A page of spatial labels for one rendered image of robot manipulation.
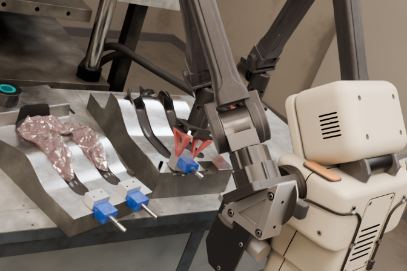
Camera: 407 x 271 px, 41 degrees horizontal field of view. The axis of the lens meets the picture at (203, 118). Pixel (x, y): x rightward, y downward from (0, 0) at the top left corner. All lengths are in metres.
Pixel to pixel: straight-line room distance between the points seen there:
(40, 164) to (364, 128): 0.78
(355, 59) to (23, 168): 0.84
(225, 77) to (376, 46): 2.99
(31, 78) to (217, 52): 1.13
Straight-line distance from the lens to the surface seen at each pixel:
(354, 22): 1.33
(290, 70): 4.43
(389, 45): 3.91
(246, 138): 0.98
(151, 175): 1.52
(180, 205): 1.55
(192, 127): 1.44
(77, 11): 2.08
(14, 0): 2.00
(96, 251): 1.55
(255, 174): 0.95
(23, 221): 1.35
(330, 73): 4.14
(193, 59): 1.37
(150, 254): 1.66
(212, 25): 1.03
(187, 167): 1.47
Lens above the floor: 1.65
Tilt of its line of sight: 24 degrees down
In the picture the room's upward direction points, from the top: 21 degrees clockwise
